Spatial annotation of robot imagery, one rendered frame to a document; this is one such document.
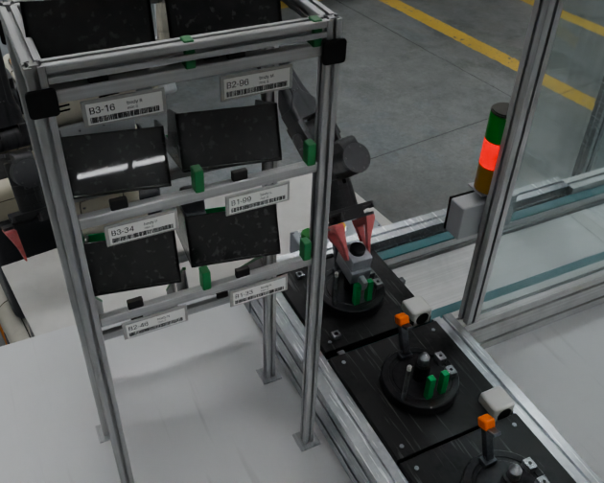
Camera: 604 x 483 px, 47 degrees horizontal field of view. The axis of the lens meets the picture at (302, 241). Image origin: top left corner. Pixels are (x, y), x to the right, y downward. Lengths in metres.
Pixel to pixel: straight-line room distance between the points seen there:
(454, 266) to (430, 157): 2.17
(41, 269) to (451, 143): 2.66
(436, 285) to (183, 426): 0.63
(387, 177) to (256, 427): 2.37
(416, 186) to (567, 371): 2.10
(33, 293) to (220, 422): 0.56
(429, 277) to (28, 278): 0.92
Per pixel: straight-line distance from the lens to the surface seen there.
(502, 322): 1.52
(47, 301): 1.66
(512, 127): 1.19
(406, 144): 3.86
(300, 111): 1.34
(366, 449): 1.22
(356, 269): 1.36
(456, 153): 3.84
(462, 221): 1.27
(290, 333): 1.37
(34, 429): 1.42
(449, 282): 1.59
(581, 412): 1.50
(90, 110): 0.76
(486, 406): 1.29
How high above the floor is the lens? 1.96
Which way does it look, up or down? 39 degrees down
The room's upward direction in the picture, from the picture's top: 2 degrees clockwise
